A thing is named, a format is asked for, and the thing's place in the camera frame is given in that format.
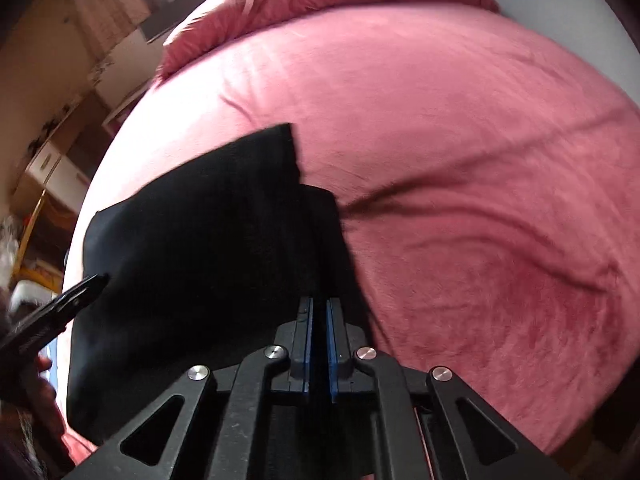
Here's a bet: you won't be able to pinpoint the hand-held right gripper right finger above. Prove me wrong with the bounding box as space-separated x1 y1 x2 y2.
326 298 571 480

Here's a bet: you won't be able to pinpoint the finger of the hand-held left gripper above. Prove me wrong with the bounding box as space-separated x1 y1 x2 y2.
49 272 110 325

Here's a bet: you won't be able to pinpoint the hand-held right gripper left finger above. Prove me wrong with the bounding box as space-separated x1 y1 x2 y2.
62 297 314 480

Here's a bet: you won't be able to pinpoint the black pants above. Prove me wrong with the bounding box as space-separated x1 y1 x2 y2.
65 122 381 448

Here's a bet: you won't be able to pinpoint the person's left hand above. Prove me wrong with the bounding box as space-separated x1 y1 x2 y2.
20 355 66 413

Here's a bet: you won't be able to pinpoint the wooden shelf unit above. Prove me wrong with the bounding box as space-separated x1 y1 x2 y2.
15 191 81 291

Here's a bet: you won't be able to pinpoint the patterned dark clothing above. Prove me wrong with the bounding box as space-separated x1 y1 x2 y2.
0 400 68 480

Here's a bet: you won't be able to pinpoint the white wooden cabinet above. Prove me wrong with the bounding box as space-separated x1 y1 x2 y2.
12 137 94 221

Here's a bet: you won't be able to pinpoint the pink bed blanket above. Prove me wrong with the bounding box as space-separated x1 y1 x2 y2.
62 2 640 466

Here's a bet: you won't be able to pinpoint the striped curtain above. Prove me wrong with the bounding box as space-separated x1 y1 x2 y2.
65 0 208 78

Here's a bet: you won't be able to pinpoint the dark headboard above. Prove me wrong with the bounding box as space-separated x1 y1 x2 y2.
140 0 273 45

